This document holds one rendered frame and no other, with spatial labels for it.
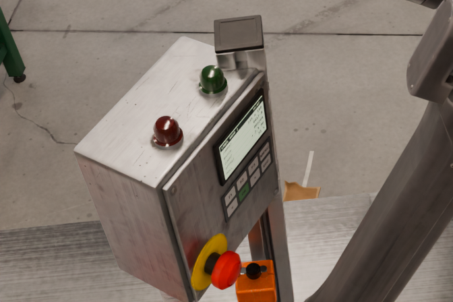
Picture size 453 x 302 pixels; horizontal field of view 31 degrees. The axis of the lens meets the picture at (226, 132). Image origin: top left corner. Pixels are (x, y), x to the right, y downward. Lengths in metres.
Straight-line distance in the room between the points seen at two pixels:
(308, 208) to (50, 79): 1.79
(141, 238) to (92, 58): 2.37
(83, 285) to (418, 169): 0.91
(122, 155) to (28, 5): 2.78
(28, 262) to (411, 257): 0.94
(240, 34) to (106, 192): 0.19
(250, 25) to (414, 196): 0.24
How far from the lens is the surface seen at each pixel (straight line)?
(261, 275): 0.94
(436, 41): 0.56
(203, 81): 0.73
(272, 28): 3.08
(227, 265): 0.78
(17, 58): 3.06
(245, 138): 0.76
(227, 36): 0.76
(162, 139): 0.70
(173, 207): 0.70
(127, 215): 0.75
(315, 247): 1.41
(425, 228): 0.64
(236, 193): 0.80
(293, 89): 2.84
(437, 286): 1.37
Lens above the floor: 1.99
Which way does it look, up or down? 47 degrees down
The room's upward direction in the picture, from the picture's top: 10 degrees counter-clockwise
